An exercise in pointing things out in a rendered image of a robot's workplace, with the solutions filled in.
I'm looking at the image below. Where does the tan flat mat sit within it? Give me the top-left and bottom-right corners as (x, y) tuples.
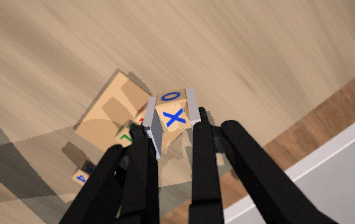
(75, 71), (185, 152)

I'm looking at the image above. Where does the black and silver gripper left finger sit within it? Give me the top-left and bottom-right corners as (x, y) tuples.
(58, 96), (163, 224)

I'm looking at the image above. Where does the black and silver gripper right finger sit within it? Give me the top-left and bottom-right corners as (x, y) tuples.
(186, 87), (339, 224)

